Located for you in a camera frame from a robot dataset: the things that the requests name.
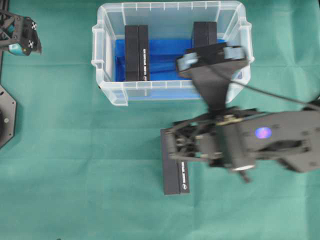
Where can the black realsense box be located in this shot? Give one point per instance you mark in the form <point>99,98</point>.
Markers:
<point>175,172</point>
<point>137,53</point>
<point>204,33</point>

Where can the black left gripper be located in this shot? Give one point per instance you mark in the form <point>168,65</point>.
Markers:
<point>24,37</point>

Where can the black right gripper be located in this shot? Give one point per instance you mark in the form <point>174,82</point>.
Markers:
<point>198,140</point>

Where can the blue liner sheet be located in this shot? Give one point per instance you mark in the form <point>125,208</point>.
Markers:
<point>165,83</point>

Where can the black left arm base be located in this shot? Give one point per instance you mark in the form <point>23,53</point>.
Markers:
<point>8,107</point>

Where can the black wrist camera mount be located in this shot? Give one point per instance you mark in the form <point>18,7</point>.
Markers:
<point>211,69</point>

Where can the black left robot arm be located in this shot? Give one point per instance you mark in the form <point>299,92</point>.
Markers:
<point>6,18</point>

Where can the clear plastic storage case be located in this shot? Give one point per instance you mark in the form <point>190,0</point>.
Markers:
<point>165,20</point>

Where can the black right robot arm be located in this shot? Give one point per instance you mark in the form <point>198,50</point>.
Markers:
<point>235,139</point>

